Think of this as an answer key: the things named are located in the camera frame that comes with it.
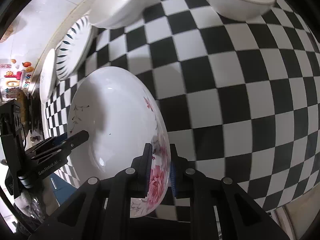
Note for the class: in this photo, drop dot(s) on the white plate grey swirl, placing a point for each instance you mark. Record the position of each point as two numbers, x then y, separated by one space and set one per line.
48 77

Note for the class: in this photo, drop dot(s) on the black white checkered mat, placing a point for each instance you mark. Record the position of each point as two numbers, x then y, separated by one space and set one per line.
239 99

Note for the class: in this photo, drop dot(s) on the colourful wall stickers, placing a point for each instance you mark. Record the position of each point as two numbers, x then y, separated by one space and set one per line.
15 78

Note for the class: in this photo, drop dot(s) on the white bowl blue rim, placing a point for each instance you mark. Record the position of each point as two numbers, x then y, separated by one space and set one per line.
114 14

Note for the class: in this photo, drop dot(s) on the white plate black leaf pattern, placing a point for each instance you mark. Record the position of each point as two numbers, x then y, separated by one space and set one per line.
73 48

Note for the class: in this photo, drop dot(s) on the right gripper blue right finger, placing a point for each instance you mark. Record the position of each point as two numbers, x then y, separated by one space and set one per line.
181 174

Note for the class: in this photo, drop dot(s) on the white plate pink flowers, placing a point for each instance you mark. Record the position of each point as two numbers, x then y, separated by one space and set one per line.
121 117

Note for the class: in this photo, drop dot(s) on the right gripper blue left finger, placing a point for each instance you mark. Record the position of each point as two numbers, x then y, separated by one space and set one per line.
142 165

